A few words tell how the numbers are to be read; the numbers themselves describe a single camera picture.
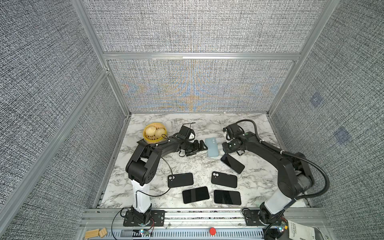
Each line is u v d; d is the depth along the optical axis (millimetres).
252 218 731
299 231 690
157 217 734
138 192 552
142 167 507
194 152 848
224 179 893
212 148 1001
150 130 1003
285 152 502
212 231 672
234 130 728
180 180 864
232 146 770
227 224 732
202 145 851
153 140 1027
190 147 819
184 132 778
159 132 1003
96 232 688
